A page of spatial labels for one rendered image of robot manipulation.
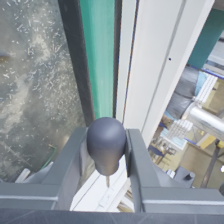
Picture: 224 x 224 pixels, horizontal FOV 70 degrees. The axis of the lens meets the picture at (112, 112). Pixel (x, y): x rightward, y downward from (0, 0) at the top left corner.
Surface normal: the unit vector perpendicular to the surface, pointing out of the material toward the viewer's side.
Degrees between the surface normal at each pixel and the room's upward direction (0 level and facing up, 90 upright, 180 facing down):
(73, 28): 90
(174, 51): 90
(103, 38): 0
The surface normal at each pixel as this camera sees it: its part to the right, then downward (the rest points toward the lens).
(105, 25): 0.80, 0.49
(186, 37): -0.60, 0.64
